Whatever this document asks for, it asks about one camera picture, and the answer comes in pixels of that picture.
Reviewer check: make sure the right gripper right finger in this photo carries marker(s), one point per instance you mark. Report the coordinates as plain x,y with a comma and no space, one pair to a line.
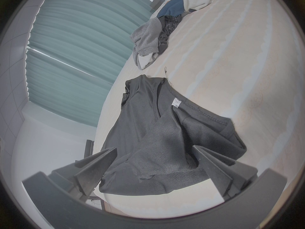
226,175

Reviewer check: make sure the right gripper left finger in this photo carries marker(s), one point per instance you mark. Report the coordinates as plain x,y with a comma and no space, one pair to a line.
85,173

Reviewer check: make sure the black T-shirt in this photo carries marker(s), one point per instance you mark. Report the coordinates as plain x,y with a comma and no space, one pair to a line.
147,147

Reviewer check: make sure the bed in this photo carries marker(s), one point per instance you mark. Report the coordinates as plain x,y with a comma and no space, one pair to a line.
238,80

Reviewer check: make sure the pile of clothes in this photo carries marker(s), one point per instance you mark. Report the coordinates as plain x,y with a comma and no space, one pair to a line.
147,37

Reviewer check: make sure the black chest of drawers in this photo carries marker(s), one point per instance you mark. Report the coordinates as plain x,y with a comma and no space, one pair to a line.
88,149

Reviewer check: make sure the blue-green curtain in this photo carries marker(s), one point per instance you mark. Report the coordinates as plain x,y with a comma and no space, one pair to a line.
66,87
95,25

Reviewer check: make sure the grey bedside table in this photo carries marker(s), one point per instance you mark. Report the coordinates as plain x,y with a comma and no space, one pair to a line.
156,2

